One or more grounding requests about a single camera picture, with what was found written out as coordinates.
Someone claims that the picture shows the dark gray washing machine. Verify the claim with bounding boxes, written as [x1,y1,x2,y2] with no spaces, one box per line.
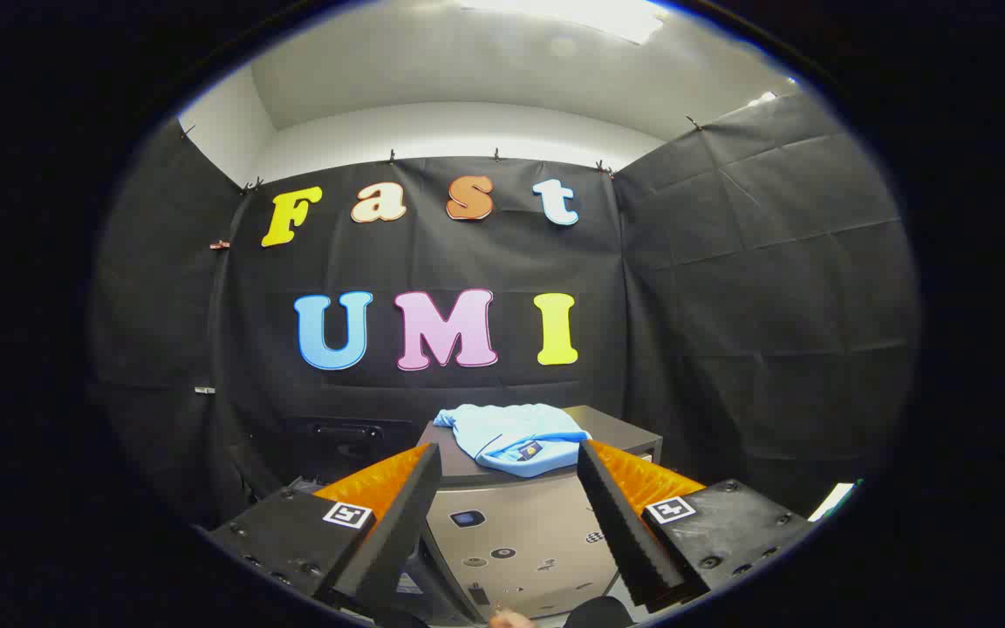
[289,471,468,625]

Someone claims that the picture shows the gray metal cabinet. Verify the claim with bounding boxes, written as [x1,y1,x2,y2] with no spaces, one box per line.
[415,405,666,622]

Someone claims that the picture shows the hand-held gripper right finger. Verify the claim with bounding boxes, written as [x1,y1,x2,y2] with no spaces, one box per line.
[576,440,818,610]

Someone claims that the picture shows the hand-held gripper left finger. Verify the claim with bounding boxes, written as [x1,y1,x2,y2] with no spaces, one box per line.
[204,442,443,616]

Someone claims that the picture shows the light blue shirt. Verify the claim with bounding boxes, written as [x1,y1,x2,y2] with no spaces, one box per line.
[433,403,592,478]

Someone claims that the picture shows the black backdrop cloth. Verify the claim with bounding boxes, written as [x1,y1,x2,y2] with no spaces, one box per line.
[92,87,920,542]

